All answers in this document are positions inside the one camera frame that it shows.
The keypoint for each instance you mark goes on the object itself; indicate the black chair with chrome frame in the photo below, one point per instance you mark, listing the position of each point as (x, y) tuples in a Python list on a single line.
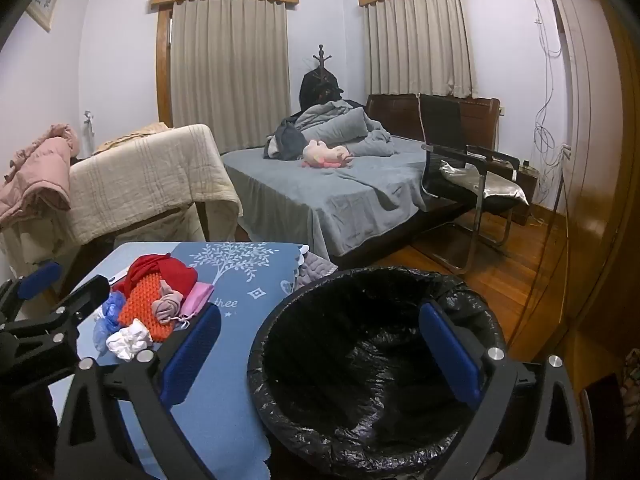
[(440, 115)]

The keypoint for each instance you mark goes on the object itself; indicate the silver cushion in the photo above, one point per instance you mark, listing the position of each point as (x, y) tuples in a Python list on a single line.
[(495, 187)]

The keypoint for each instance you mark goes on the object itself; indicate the wooden nightstand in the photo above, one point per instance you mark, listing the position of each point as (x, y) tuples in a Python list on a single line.
[(525, 195)]

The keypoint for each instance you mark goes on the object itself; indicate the wooden headboard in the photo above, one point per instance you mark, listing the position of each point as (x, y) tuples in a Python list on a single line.
[(395, 115)]

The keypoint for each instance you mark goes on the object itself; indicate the tan folded cloth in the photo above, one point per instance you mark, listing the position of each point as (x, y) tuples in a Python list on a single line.
[(135, 135)]

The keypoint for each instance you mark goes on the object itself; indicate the pink padded jacket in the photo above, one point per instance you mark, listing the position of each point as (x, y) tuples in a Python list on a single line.
[(35, 175)]

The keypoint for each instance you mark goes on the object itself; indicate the grey quilted mat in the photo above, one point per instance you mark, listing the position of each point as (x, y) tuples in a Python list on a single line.
[(315, 267)]

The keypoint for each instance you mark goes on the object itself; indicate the round bin with black bag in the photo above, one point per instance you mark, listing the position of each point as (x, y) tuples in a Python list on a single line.
[(350, 360)]

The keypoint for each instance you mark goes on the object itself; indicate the white tissue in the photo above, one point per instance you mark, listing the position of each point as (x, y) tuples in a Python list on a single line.
[(127, 342)]

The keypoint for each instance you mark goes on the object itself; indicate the bed with grey sheet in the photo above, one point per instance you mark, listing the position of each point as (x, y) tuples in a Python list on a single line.
[(310, 195)]

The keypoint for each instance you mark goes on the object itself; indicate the grey crumpled duvet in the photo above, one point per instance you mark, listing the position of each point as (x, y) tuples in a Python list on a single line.
[(340, 125)]

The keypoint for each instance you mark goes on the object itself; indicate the wooden coat rack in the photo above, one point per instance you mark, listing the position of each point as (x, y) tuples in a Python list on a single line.
[(320, 57)]

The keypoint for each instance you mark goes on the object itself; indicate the beige sock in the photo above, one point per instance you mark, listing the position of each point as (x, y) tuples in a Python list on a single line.
[(169, 302)]

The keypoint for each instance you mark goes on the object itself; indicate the beige striped blanket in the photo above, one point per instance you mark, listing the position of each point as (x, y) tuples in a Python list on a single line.
[(150, 180)]

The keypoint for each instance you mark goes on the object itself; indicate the pink plush toy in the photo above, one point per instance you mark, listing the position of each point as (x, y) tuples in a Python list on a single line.
[(322, 152)]

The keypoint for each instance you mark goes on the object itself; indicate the small pink pouch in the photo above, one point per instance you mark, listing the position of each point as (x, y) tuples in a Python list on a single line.
[(197, 297)]

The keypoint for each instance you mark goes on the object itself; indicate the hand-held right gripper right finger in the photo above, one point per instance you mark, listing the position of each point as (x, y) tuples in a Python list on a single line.
[(450, 355)]

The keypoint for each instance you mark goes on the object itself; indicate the blue plastic bag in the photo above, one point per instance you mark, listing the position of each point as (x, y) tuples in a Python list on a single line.
[(107, 317)]

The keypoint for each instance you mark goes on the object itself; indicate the blue printed tablecloth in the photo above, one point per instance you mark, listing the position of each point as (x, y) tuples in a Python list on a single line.
[(240, 310)]

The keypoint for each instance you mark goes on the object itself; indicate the beige curtain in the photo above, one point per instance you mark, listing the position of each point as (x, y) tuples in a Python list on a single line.
[(230, 75), (420, 45)]

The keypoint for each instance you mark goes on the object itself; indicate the black hanging garment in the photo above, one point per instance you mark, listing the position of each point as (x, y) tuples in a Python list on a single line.
[(317, 90)]

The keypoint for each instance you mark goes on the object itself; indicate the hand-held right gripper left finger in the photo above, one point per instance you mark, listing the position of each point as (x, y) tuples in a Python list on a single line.
[(192, 355)]

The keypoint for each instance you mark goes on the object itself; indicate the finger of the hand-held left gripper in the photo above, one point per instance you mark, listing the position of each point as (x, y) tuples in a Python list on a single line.
[(40, 278), (85, 295)]

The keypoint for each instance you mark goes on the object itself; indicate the wooden wardrobe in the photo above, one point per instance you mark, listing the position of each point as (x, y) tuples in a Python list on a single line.
[(590, 160)]

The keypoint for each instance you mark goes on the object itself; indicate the dark grey garment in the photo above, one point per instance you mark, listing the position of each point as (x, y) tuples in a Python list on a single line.
[(287, 140)]

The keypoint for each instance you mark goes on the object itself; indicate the framed picture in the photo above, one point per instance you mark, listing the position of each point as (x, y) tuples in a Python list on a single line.
[(47, 5)]

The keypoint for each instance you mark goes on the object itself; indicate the orange foam net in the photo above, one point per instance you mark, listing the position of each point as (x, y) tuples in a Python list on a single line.
[(140, 310)]

